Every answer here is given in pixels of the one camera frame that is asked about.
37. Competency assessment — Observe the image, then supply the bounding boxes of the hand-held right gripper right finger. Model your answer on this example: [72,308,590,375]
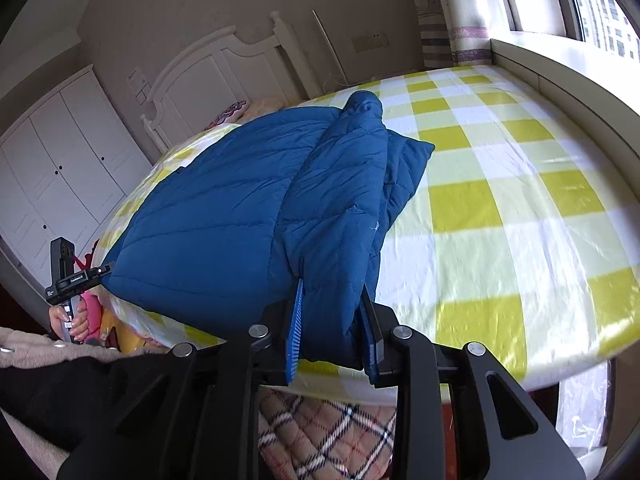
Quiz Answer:
[357,285,586,480]

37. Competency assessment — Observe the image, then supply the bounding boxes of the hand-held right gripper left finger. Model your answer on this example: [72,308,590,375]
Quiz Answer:
[57,279,306,480]

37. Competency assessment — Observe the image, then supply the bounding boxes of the blue puffer jacket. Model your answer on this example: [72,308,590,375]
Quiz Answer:
[102,90,436,371]

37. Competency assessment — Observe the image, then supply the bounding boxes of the person's left hand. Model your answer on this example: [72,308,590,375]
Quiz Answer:
[48,297,92,338]

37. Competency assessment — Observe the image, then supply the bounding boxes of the pink plastic item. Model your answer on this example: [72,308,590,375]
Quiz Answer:
[82,292,106,346]

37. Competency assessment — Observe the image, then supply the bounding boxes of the person's beige fleece coat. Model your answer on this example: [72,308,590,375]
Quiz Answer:
[0,327,126,480]

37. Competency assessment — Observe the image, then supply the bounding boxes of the person's plaid pants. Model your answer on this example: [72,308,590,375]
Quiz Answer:
[257,387,401,480]

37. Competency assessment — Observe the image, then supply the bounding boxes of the white wardrobe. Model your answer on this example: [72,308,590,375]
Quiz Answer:
[0,63,153,286]

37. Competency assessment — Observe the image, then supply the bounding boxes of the person's black garment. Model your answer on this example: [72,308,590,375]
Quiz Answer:
[0,352,176,461]

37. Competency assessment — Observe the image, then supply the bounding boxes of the bed with yellow checked sheet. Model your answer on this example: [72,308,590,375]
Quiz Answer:
[97,62,640,461]

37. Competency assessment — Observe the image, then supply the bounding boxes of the colourful patterned pillow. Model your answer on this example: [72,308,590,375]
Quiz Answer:
[205,101,249,131]

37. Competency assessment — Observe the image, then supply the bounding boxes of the white bed headboard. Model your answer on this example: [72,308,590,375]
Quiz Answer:
[140,10,321,153]

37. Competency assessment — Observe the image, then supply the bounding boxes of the pale pink pillow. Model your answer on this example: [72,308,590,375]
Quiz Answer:
[240,97,288,123]

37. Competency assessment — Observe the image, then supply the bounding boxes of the white window sill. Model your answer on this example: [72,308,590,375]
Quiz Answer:
[489,37,640,201]

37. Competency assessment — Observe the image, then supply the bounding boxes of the printed cream curtain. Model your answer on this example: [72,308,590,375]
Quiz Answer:
[400,0,516,68]

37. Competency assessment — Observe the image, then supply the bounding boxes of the window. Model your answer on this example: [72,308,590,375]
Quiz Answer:
[490,0,640,63]

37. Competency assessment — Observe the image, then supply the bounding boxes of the white paper wall notice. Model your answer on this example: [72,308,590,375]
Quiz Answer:
[124,69,151,103]

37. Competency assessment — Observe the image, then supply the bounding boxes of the wall socket panel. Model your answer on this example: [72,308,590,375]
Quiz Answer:
[351,33,388,52]

